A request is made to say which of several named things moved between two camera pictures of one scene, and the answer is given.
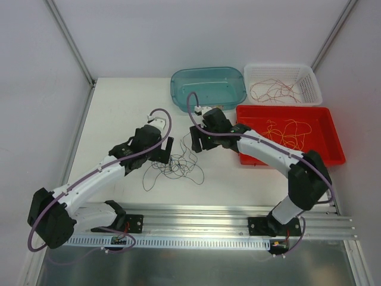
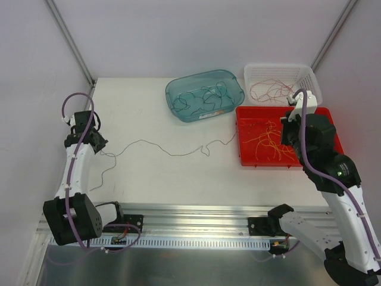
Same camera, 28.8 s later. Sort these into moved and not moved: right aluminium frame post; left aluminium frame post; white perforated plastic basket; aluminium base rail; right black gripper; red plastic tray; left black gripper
Moved: left black gripper; right black gripper
Not moved: right aluminium frame post; left aluminium frame post; white perforated plastic basket; aluminium base rail; red plastic tray
